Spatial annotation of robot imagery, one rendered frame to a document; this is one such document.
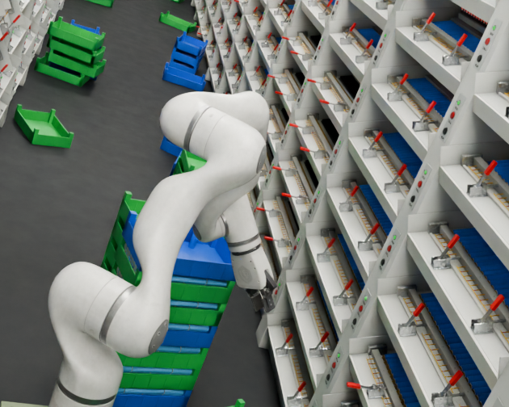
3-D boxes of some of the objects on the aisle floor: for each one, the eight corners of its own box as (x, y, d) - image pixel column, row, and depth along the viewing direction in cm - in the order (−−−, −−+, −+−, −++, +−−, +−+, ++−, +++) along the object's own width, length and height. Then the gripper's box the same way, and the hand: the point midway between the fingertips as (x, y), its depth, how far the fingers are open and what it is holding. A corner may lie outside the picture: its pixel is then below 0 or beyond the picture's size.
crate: (91, 409, 237) (98, 388, 234) (77, 365, 253) (84, 344, 251) (184, 410, 252) (192, 390, 249) (166, 369, 268) (173, 349, 265)
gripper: (277, 239, 200) (297, 305, 205) (233, 237, 213) (253, 300, 217) (256, 251, 196) (277, 319, 200) (212, 249, 208) (233, 313, 213)
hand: (262, 302), depth 208 cm, fingers open, 3 cm apart
